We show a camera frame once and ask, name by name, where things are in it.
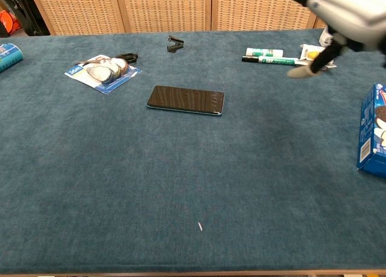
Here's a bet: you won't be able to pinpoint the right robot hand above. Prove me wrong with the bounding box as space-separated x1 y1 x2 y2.
258 0 386 79

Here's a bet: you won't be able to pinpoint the light blue smartphone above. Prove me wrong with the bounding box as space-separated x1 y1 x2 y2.
146 85 226 117

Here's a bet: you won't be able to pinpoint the white plastic drink bottle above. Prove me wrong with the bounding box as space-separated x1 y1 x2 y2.
318 26 333 46

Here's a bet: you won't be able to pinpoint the white yellow red snack packet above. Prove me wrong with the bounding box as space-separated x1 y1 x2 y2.
295 43 338 71

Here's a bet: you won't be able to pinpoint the green white marker pen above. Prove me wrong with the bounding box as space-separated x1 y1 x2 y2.
241 56 299 66

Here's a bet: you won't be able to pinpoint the white green glue stick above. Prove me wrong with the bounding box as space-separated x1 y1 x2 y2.
245 47 284 57

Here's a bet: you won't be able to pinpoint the blue cookie box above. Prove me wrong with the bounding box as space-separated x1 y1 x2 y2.
356 83 386 180

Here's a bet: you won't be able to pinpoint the black staple remover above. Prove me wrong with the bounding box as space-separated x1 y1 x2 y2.
166 34 185 53

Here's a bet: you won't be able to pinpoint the rattan wooden folding screen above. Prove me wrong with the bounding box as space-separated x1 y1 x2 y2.
27 0 329 35

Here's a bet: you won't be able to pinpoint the tape rolls blister pack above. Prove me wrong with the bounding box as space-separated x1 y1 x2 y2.
64 54 142 95

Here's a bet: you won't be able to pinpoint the blue velvet table cloth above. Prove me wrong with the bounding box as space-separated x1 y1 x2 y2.
0 28 386 275

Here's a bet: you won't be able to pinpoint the orange black object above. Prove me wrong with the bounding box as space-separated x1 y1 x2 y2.
0 10 21 33

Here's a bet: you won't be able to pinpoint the blue cylindrical can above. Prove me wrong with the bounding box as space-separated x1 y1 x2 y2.
0 43 24 73

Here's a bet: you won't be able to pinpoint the black handled scissors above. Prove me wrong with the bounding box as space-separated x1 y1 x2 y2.
74 53 139 66

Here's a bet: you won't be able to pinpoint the black equipment frame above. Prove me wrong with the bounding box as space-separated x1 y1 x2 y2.
0 0 51 38

